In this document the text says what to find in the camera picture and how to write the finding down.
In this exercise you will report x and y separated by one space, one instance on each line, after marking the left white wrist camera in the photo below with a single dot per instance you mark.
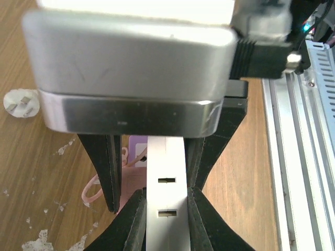
153 67

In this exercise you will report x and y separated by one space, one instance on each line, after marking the purple power strip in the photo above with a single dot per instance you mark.
137 144

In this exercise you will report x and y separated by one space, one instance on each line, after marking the pink cube adapter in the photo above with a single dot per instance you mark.
133 178

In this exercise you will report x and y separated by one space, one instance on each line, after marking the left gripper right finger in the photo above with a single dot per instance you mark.
202 153

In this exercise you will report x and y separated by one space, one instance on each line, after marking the white square plug adapter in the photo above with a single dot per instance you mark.
167 225

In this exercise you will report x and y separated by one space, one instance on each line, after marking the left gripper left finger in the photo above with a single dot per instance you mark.
105 154

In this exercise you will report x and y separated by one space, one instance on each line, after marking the aluminium front rail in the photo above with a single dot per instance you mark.
302 163

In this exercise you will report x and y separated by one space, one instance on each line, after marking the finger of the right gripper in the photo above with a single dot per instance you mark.
128 229
208 231

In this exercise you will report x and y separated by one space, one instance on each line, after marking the grey slotted cable duct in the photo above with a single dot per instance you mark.
322 62

